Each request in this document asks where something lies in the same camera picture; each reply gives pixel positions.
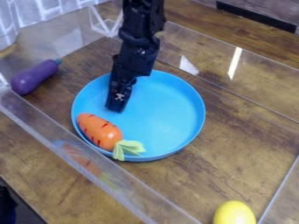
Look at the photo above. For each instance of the blue plastic plate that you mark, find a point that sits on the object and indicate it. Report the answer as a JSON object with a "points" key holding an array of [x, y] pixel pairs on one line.
{"points": [[162, 116]]}

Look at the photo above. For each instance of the clear acrylic enclosure wall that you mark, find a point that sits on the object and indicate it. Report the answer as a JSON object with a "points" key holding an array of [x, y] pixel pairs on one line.
{"points": [[240, 63]]}

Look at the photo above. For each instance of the orange toy carrot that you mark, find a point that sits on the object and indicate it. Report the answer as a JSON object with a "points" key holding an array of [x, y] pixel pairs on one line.
{"points": [[105, 135]]}

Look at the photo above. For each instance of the white curtain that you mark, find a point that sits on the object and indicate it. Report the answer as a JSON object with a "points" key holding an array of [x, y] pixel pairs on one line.
{"points": [[18, 13]]}

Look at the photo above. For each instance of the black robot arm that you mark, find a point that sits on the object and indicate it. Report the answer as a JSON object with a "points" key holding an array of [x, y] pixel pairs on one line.
{"points": [[142, 21]]}

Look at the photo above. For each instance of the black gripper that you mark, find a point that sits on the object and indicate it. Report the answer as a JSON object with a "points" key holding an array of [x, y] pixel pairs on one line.
{"points": [[133, 62]]}

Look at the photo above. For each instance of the purple toy eggplant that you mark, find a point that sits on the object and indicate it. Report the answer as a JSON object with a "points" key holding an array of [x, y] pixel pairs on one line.
{"points": [[26, 80]]}

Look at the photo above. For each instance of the yellow toy lemon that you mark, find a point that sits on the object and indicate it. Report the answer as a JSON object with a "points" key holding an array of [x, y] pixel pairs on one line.
{"points": [[233, 212]]}

